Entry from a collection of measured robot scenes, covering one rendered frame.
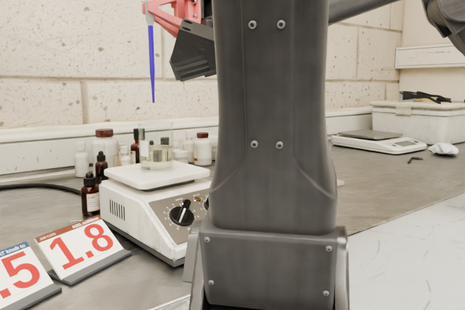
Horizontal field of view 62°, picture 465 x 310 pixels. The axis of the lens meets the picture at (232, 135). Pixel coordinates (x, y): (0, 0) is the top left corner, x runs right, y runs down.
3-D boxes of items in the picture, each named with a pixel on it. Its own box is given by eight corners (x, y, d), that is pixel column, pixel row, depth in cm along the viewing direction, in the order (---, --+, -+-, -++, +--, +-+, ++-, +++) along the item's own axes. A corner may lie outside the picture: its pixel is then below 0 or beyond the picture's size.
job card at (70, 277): (131, 254, 49) (131, 223, 48) (70, 286, 41) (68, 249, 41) (99, 243, 52) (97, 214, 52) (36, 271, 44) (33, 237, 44)
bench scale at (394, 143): (396, 157, 115) (397, 140, 114) (328, 145, 135) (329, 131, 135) (429, 150, 126) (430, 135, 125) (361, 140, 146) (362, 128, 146)
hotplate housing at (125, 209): (252, 240, 53) (252, 184, 52) (173, 272, 44) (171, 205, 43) (164, 203, 69) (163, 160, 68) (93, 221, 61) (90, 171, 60)
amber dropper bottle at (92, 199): (77, 213, 64) (75, 172, 63) (90, 208, 67) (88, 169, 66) (92, 216, 63) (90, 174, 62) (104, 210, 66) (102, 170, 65)
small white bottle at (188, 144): (197, 162, 106) (197, 131, 105) (186, 163, 104) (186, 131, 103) (192, 160, 109) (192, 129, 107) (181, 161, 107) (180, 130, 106)
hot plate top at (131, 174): (213, 175, 57) (213, 169, 57) (141, 190, 49) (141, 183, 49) (168, 163, 66) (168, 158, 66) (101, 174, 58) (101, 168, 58)
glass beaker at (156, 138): (169, 176, 55) (167, 120, 54) (133, 175, 56) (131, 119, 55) (180, 167, 61) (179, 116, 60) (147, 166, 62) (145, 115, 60)
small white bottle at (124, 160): (121, 176, 90) (120, 144, 89) (133, 176, 90) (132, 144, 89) (117, 179, 87) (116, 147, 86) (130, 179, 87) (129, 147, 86)
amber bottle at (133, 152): (151, 171, 95) (149, 126, 93) (148, 175, 90) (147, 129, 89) (133, 171, 95) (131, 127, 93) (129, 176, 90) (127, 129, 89)
